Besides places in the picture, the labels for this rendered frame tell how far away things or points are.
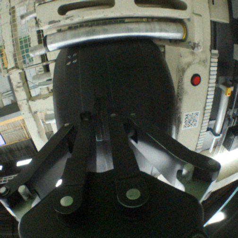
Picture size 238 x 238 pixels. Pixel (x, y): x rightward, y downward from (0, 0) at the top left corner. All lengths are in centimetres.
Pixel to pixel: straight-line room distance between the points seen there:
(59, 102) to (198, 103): 46
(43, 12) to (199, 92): 53
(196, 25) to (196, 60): 18
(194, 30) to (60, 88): 33
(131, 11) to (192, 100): 37
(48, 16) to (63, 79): 15
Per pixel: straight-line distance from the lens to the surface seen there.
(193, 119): 61
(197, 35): 39
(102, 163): 34
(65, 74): 33
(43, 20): 35
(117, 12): 34
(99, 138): 16
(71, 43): 36
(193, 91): 56
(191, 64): 52
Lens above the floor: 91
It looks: 30 degrees up
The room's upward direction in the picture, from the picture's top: 174 degrees clockwise
